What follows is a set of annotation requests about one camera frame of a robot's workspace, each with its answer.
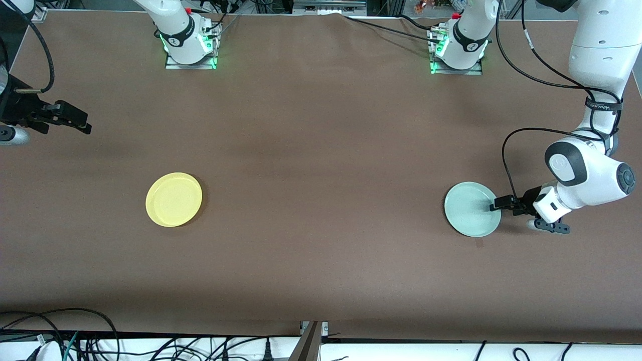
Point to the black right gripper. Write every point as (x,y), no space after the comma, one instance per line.
(20,111)

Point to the aluminium profile beam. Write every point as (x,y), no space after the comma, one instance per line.
(308,346)

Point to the white lower shelf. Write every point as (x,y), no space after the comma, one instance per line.
(401,353)

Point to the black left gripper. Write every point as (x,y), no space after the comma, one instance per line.
(529,197)

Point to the pale green round plate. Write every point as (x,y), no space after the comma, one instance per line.
(469,210)

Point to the yellow round plate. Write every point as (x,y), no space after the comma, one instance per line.
(173,199)

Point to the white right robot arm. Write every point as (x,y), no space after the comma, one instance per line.
(173,25)

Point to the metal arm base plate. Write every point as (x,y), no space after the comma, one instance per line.
(193,65)
(459,71)

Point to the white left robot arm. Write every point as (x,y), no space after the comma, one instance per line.
(597,50)

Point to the colourful small toys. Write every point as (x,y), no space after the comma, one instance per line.
(424,5)

